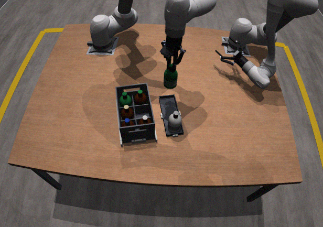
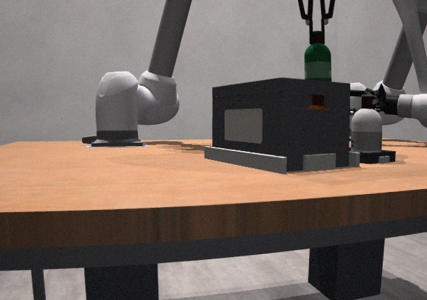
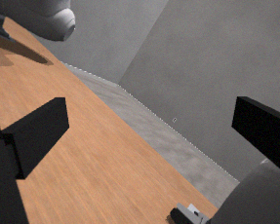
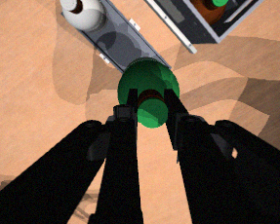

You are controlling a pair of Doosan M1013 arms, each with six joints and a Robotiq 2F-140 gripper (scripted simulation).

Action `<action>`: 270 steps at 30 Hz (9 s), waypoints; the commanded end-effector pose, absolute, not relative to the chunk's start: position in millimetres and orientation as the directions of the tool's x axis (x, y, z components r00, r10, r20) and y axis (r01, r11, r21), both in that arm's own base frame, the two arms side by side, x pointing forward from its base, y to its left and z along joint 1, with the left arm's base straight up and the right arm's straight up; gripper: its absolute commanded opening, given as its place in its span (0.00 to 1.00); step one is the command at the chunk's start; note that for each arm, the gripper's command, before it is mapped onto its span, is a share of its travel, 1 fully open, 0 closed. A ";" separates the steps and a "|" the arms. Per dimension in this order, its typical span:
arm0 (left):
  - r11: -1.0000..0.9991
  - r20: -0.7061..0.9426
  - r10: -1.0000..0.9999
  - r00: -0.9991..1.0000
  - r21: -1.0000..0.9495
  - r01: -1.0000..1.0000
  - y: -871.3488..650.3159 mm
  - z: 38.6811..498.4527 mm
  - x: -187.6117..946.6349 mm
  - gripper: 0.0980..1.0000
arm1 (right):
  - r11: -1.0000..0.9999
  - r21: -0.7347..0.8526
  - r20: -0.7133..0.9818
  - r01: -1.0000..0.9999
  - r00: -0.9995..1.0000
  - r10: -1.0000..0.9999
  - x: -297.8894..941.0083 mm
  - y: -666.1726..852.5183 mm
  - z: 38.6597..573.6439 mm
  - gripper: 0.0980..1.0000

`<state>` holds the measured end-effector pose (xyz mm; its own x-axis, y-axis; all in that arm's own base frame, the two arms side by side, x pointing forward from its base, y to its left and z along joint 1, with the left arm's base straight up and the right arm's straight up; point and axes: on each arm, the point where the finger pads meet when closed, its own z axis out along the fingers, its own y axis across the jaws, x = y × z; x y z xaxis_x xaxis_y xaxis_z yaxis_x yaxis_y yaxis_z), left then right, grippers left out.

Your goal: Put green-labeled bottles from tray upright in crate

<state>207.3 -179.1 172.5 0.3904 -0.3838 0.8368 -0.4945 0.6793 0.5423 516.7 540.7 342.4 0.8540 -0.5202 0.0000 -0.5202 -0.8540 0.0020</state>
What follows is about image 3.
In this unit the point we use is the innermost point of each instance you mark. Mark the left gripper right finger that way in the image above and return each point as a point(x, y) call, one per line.
point(260, 125)

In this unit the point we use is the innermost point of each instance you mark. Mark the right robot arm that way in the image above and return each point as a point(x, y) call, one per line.
point(48, 19)

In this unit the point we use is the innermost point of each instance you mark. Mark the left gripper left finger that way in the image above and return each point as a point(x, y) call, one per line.
point(23, 145)

